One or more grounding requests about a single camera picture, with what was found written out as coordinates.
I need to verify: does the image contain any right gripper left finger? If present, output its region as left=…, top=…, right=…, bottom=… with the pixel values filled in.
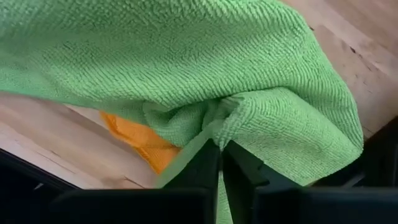
left=49, top=139, right=222, bottom=224

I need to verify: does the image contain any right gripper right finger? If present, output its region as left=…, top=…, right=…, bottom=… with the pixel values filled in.
left=222, top=141, right=398, bottom=224

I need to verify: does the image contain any orange microfiber towel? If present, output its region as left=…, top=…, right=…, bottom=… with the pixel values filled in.
left=99, top=111, right=183, bottom=175

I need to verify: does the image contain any green microfiber towel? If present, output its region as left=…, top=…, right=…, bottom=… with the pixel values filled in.
left=0, top=0, right=364, bottom=224

